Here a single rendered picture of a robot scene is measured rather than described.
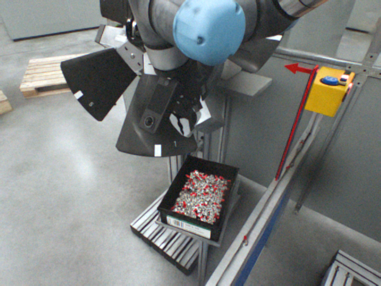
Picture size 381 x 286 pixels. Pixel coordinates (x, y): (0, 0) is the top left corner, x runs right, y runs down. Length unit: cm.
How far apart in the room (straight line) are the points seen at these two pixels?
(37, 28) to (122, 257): 523
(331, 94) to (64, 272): 153
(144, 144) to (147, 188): 119
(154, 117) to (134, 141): 22
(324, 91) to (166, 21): 59
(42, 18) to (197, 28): 584
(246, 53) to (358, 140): 98
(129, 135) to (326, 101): 59
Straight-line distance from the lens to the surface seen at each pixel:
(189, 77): 50
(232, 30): 31
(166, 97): 46
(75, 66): 89
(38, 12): 606
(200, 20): 28
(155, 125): 45
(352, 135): 143
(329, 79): 83
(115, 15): 98
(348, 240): 185
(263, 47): 59
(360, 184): 159
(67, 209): 189
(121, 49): 80
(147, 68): 70
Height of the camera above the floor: 137
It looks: 40 degrees down
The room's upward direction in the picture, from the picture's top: straight up
